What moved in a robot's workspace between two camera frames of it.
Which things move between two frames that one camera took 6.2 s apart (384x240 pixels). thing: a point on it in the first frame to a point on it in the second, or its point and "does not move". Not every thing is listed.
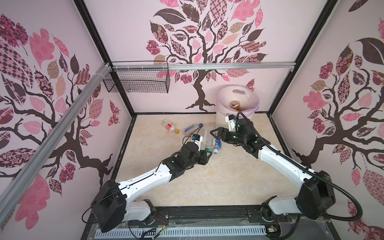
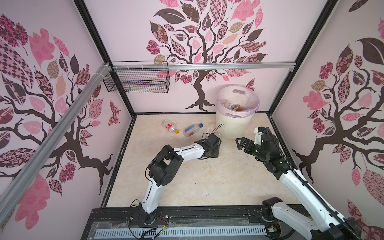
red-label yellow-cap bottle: x=170 y=126 does not move
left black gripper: x=204 y=160 to x=216 y=155
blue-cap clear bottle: x=192 y=128 does not move
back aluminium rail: x=120 y=66 does not move
